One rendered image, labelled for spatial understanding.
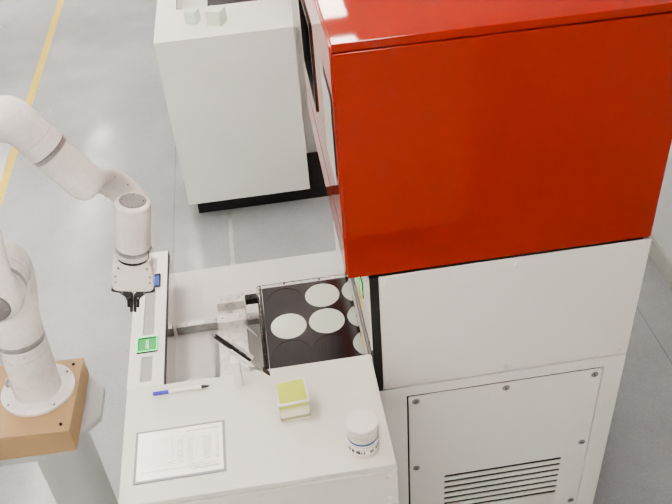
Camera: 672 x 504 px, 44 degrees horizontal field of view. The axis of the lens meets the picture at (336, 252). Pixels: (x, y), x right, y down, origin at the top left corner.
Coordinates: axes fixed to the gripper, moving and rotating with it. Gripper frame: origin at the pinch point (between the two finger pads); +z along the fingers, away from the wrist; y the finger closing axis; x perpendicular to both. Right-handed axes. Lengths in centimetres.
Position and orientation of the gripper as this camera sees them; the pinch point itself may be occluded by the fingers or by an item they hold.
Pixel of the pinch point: (133, 302)
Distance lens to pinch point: 216.5
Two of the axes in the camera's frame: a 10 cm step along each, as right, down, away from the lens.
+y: -9.8, -0.3, -1.9
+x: 1.4, 6.2, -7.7
